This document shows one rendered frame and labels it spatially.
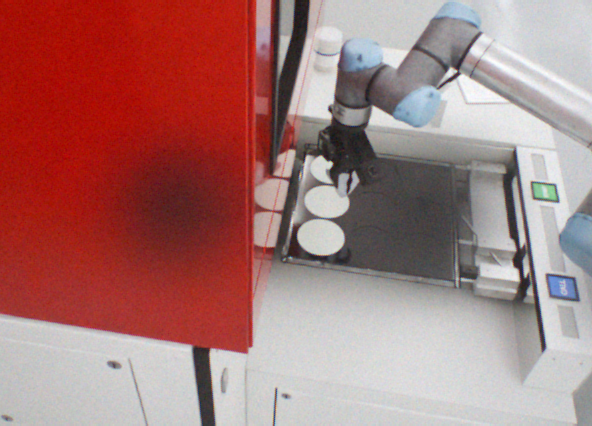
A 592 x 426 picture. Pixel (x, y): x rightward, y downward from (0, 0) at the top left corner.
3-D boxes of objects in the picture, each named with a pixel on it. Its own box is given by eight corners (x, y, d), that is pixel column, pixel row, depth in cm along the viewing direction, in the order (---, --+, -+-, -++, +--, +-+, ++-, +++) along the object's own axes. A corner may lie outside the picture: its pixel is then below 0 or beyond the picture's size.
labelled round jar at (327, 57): (310, 70, 166) (313, 39, 159) (314, 55, 170) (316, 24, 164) (337, 73, 165) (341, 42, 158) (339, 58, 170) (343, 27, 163)
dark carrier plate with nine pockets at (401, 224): (286, 256, 131) (287, 255, 130) (308, 149, 155) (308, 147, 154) (452, 281, 128) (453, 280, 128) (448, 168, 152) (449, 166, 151)
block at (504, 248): (474, 254, 135) (478, 245, 133) (473, 242, 138) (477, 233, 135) (512, 259, 135) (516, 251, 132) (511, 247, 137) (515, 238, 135)
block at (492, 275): (476, 284, 130) (480, 275, 128) (476, 271, 132) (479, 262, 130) (516, 289, 129) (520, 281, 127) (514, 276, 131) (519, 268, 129)
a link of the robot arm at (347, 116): (382, 102, 116) (346, 115, 113) (378, 121, 119) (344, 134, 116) (358, 80, 120) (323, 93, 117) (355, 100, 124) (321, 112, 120)
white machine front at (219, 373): (207, 470, 107) (192, 351, 78) (282, 156, 163) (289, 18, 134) (225, 474, 107) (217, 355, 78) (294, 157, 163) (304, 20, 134)
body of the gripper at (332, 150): (344, 141, 133) (351, 95, 124) (369, 165, 128) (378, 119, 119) (315, 153, 130) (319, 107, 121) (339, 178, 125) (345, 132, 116)
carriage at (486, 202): (473, 295, 131) (477, 287, 129) (465, 176, 156) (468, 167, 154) (512, 301, 131) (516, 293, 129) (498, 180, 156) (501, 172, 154)
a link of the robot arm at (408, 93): (451, 66, 102) (397, 39, 107) (412, 122, 102) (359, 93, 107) (457, 86, 109) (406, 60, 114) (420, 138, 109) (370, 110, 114)
